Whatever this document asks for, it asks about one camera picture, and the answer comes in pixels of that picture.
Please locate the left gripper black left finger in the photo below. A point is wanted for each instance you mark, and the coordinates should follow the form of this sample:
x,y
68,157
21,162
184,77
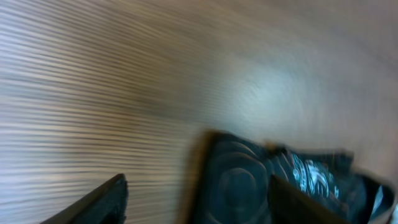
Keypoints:
x,y
104,205

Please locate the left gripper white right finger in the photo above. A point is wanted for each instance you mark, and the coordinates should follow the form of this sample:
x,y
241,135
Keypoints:
x,y
289,205

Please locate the black orange printed cycling jersey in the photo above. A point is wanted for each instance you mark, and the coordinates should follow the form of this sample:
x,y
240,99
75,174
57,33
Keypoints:
x,y
235,175

